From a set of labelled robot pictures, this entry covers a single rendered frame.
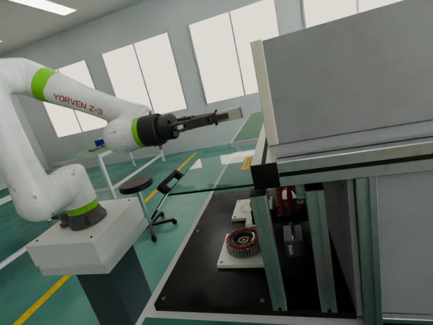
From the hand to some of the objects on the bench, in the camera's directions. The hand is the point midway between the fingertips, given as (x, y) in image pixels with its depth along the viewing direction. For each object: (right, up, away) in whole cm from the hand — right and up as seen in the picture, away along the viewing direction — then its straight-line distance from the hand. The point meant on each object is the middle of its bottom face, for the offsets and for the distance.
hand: (229, 114), depth 65 cm
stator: (+5, -39, +8) cm, 40 cm away
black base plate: (+10, -38, +20) cm, 44 cm away
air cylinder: (+19, -38, +5) cm, 43 cm away
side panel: (+39, -43, -21) cm, 62 cm away
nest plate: (+11, -32, +31) cm, 46 cm away
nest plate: (+6, -40, +9) cm, 41 cm away
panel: (+33, -32, +13) cm, 48 cm away
